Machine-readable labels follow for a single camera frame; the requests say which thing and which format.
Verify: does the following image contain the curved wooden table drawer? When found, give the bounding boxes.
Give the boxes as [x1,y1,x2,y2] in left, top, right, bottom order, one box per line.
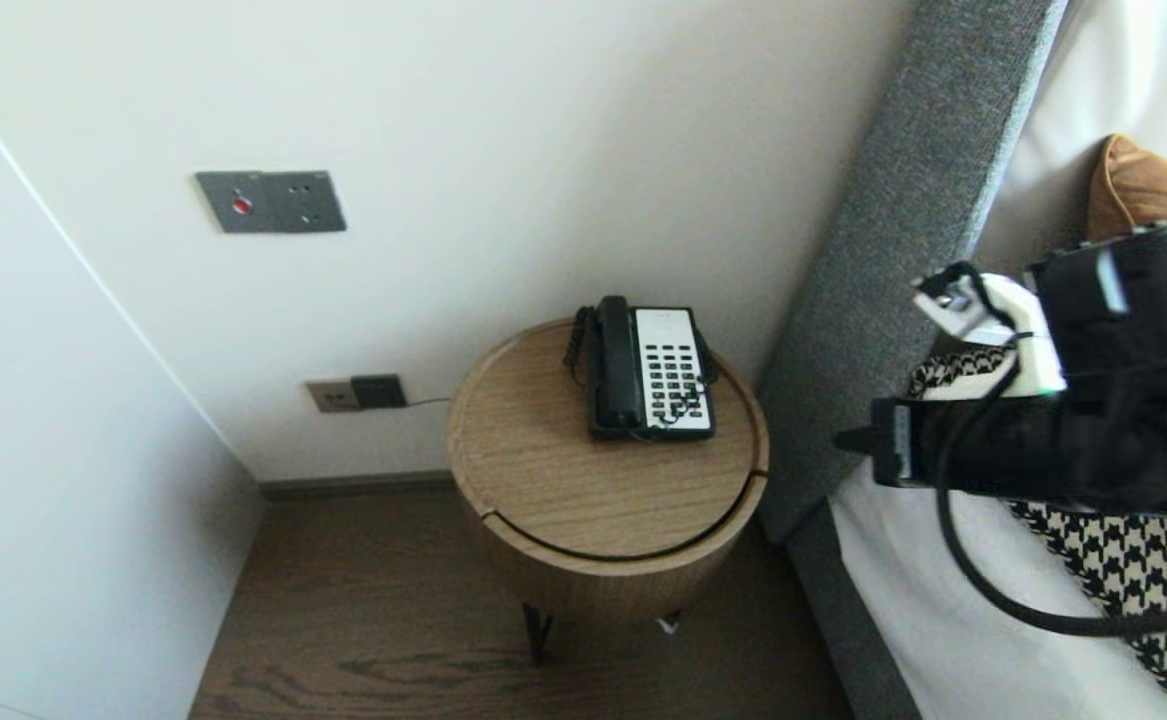
[463,474,767,627]

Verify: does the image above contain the black white houndstooth pillow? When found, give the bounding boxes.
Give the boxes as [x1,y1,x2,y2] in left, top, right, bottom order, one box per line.
[908,350,1167,720]

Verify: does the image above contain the white bed sheet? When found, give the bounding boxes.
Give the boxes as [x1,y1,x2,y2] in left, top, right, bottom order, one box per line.
[828,480,1167,720]

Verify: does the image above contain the grey fabric headboard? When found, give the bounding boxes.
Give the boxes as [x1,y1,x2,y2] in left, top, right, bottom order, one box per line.
[755,0,1069,546]

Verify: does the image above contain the black telephone handset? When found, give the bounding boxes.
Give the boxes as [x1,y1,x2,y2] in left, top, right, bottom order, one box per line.
[593,295,644,431]

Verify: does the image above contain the brown cushion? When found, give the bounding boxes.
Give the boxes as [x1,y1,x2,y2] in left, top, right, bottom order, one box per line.
[1086,133,1167,246]

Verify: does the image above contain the round wooden bedside table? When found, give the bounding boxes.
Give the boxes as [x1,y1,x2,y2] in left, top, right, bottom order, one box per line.
[446,318,770,561]

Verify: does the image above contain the black metal table legs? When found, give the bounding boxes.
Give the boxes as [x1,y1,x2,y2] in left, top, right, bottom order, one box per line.
[521,600,684,666]

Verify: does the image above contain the brown wooden baseboard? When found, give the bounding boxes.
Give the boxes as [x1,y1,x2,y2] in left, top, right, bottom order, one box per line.
[259,472,456,503]

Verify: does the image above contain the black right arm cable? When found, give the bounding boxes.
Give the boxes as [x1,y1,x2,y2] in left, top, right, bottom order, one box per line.
[928,262,1167,637]

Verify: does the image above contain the dark grey bed frame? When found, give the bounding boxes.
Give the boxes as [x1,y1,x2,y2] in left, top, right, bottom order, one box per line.
[786,500,924,720]

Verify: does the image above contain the black coiled telephone cord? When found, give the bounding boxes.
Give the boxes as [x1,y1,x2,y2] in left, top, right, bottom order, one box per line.
[563,306,720,426]

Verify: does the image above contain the brass wall socket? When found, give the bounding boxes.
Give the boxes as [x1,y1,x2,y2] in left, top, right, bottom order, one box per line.
[305,380,362,415]

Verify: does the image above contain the grey wall plate with holes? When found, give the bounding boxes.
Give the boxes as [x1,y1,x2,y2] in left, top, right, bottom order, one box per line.
[265,170,349,234]

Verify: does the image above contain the grey switch plate red button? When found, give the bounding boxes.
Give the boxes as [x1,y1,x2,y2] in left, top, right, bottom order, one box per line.
[195,172,272,235]

